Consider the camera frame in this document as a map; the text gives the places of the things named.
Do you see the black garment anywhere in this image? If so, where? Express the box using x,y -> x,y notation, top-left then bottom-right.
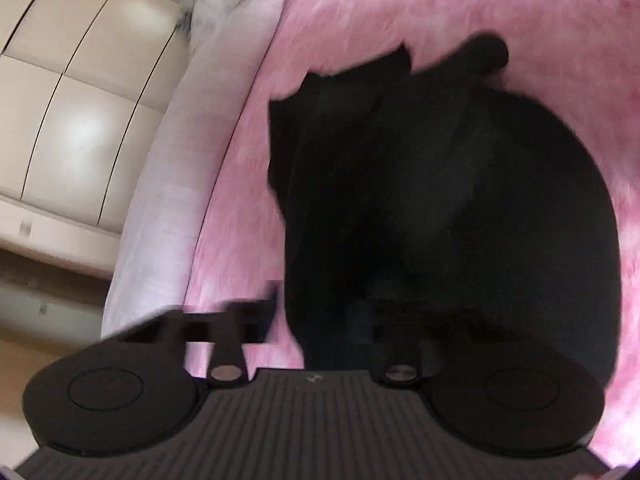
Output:
268,32 -> 620,384

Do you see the cream wardrobe cabinet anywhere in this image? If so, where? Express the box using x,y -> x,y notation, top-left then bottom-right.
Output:
1,0 -> 189,278

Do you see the pink rose fleece blanket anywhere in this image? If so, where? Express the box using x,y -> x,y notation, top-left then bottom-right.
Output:
186,0 -> 639,466

